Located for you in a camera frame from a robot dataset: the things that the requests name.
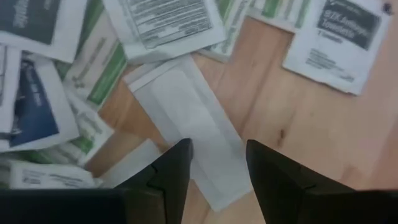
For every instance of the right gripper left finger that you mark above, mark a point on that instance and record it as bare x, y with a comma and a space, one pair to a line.
161, 193

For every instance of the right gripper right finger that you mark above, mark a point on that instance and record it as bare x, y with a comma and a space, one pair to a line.
286, 199

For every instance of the white printed sachet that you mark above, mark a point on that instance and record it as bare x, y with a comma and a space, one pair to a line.
168, 21
53, 177

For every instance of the dark antiseptic towelette packet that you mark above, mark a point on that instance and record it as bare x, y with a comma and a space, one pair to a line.
342, 25

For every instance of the blue alcohol pad packet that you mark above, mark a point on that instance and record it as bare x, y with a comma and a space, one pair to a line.
34, 102
31, 18

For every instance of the plain white bandage wrapper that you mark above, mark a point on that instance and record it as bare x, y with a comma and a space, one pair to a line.
186, 102
130, 165

